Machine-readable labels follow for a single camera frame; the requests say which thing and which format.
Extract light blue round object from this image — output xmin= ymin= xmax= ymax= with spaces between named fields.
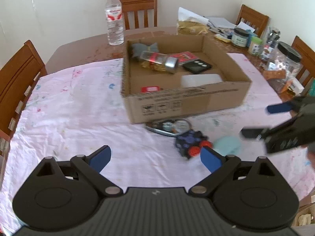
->
xmin=213 ymin=135 xmax=241 ymax=156

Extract black toy car red wheels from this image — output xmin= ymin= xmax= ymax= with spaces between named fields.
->
xmin=175 ymin=130 xmax=213 ymax=160

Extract correction tape dispenser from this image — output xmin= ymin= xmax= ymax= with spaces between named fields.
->
xmin=145 ymin=118 xmax=192 ymax=137

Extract spice jar silver lid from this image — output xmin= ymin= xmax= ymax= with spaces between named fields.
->
xmin=139 ymin=51 xmax=178 ymax=74

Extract large black lid jar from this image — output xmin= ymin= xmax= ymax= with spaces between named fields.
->
xmin=263 ymin=41 xmax=302 ymax=94

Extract pink floral tablecloth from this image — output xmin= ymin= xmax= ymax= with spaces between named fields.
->
xmin=1 ymin=53 xmax=314 ymax=235

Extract red label small jar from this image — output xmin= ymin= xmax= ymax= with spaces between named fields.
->
xmin=259 ymin=44 xmax=273 ymax=61

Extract wooden chair far right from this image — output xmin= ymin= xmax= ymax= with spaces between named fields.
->
xmin=292 ymin=36 xmax=314 ymax=87

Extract wooden chair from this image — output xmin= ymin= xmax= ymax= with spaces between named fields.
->
xmin=119 ymin=0 xmax=158 ymax=30
xmin=292 ymin=36 xmax=314 ymax=87
xmin=1 ymin=40 xmax=47 ymax=157

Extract green lid spice jar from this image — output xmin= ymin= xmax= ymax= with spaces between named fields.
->
xmin=248 ymin=36 xmax=263 ymax=55

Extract pens in holder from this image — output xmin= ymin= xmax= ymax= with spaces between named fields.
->
xmin=264 ymin=26 xmax=281 ymax=49

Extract black lid glass jar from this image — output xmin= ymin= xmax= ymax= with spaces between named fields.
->
xmin=231 ymin=27 xmax=249 ymax=48

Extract red white small box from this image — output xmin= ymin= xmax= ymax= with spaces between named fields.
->
xmin=141 ymin=86 xmax=161 ymax=93

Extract white plastic box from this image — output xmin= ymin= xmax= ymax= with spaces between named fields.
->
xmin=181 ymin=74 xmax=223 ymax=87

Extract black remote device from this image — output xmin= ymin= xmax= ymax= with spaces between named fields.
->
xmin=183 ymin=60 xmax=212 ymax=74

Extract wooden chair right corner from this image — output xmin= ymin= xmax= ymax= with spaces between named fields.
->
xmin=235 ymin=4 xmax=269 ymax=37

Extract open cardboard box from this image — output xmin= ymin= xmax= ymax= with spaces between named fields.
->
xmin=121 ymin=35 xmax=251 ymax=124

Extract pink card pack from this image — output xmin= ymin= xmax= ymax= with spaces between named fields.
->
xmin=170 ymin=51 xmax=199 ymax=65

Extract stack of white papers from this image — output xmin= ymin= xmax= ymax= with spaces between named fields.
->
xmin=207 ymin=17 xmax=251 ymax=30

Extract wooden chair left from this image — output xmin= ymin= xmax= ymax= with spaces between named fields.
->
xmin=1 ymin=40 xmax=47 ymax=157

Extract grey plush toy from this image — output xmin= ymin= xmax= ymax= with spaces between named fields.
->
xmin=131 ymin=43 xmax=159 ymax=59

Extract gold tissue pack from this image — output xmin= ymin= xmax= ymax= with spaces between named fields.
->
xmin=177 ymin=7 xmax=209 ymax=35

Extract clear plastic water bottle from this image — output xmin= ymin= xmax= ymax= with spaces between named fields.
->
xmin=105 ymin=0 xmax=124 ymax=46

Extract wooden chair far centre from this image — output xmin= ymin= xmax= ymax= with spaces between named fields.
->
xmin=119 ymin=0 xmax=158 ymax=30

